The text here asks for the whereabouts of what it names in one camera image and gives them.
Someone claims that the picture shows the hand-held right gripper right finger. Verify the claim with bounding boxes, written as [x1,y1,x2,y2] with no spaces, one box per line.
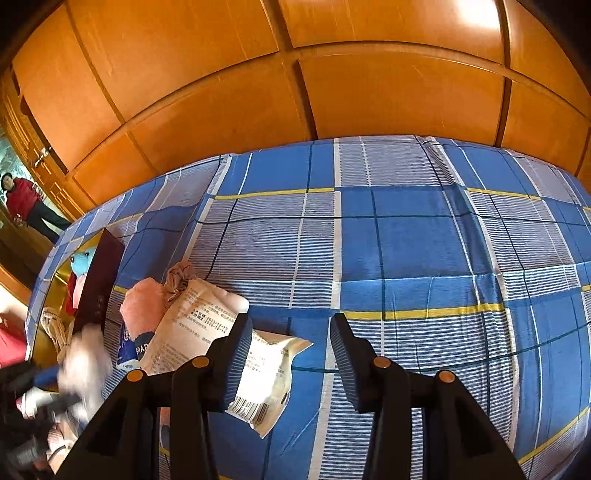
[329,313,527,480]

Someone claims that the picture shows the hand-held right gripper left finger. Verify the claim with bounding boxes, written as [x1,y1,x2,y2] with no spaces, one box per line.
[48,314,254,480]

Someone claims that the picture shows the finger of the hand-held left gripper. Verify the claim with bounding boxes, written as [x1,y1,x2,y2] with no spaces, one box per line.
[44,391,83,415]

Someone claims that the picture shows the white packet with barcode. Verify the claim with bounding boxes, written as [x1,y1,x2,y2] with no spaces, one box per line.
[225,329,315,439]

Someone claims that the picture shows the white plastic-wrapped cloth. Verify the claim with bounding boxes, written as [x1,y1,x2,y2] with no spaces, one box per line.
[60,323,114,422]

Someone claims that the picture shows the white knit gloves blue cuff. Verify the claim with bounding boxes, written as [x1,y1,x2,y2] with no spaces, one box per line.
[36,307,75,389]

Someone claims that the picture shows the blue white tissue pack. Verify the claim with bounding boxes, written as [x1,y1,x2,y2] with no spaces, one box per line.
[115,320,141,370]

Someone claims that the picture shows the beige scrunchie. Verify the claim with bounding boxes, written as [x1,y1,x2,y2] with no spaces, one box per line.
[165,261,198,308]

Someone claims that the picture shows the red fluffy cloth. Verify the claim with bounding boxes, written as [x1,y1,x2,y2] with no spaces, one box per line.
[65,274,79,317]

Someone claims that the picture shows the pink towel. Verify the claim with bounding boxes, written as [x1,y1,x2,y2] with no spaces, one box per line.
[121,277,168,365]

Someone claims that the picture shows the gold metal tin box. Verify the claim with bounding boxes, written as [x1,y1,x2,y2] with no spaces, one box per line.
[28,228,126,365]

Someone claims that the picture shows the blue fluffy sock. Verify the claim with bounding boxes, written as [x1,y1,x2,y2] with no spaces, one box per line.
[71,249,99,278]

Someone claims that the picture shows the blue plaid bed sheet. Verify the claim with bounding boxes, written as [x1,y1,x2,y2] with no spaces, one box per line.
[25,135,591,480]

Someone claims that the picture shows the wooden door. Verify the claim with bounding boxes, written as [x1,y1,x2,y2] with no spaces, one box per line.
[0,65,81,222]

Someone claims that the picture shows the wooden wardrobe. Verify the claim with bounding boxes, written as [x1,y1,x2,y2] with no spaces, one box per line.
[11,0,591,217]

